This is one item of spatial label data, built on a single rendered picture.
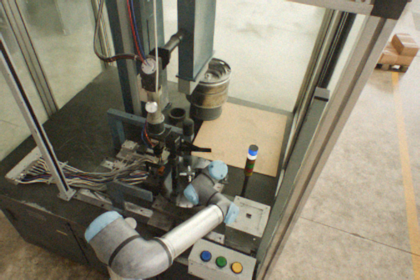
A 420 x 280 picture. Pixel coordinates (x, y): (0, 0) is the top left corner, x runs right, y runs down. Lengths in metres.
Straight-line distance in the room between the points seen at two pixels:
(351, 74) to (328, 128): 0.14
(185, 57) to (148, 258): 0.95
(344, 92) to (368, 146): 2.90
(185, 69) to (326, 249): 1.77
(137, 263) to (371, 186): 2.59
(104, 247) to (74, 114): 1.54
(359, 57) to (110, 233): 0.75
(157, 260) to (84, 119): 1.55
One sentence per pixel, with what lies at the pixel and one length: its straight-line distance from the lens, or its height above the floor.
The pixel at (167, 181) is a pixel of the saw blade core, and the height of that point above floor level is 0.95.
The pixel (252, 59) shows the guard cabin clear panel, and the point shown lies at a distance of 2.30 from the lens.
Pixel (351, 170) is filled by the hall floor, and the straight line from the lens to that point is 3.26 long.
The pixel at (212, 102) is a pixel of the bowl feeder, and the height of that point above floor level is 0.95.
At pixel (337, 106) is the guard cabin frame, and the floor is 1.82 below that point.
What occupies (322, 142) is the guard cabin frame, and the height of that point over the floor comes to 1.71.
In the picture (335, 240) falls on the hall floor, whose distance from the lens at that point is 2.74.
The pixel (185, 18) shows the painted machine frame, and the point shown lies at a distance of 1.44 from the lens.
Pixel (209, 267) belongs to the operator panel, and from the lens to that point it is 1.43.
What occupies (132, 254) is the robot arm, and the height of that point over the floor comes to 1.39.
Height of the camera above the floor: 2.21
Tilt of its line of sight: 46 degrees down
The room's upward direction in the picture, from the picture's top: 4 degrees clockwise
